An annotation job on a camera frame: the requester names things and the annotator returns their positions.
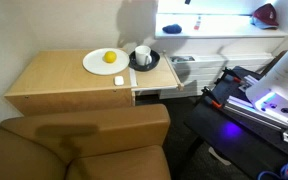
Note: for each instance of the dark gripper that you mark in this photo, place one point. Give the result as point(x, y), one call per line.
point(187, 1)

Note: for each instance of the small white red bottle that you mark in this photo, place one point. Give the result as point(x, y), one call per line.
point(198, 23)

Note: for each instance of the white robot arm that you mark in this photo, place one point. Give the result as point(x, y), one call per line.
point(275, 81)

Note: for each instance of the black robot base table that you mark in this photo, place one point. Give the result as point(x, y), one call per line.
point(256, 149)

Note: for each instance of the white window sill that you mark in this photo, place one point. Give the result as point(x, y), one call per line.
point(213, 26)

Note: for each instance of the light wooden drawer cabinet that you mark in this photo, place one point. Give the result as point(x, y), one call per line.
point(56, 81)

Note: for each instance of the dark blue cloth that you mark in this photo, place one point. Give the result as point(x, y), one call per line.
point(172, 29)

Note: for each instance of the black bowl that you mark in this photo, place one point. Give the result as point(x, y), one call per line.
point(155, 60)

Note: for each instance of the white ceramic mug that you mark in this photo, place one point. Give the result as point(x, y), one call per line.
point(142, 55)

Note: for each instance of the white radiator unit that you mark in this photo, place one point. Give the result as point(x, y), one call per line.
point(195, 72)

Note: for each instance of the maroon baseball cap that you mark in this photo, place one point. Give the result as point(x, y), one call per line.
point(265, 17)

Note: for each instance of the yellow lemon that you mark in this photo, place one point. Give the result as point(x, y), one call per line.
point(110, 57)

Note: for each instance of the small white case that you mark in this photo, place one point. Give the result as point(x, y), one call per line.
point(118, 81)

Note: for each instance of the white round plate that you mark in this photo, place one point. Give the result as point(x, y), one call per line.
point(94, 62)

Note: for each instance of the brown leather armchair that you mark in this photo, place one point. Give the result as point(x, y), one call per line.
point(111, 144)

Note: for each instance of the aluminium extrusion rail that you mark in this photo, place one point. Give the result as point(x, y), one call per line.
point(270, 111)

